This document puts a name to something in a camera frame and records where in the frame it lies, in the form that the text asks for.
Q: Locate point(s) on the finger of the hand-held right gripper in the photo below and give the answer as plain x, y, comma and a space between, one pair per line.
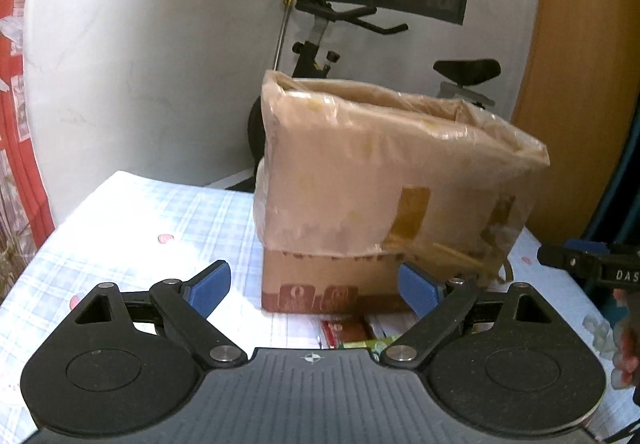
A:
570, 256

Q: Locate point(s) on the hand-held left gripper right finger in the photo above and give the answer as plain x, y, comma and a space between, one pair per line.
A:
420, 291

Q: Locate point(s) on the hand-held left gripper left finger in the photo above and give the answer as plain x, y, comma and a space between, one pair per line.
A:
209, 288

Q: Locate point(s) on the green snack packet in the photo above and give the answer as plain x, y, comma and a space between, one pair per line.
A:
372, 344

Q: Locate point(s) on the red snack packet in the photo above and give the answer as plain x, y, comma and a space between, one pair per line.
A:
340, 331

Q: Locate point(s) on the cardboard box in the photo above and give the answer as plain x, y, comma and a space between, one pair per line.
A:
310, 276

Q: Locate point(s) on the person's right hand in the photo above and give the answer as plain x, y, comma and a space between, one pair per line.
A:
625, 354

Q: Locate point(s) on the checked tablecloth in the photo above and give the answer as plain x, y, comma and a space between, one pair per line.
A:
150, 224

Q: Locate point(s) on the wooden panel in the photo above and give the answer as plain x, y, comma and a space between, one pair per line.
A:
575, 48

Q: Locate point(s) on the black exercise bike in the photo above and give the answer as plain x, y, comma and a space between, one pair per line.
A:
312, 51

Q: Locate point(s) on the red floral curtain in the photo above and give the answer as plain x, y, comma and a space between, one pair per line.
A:
17, 98

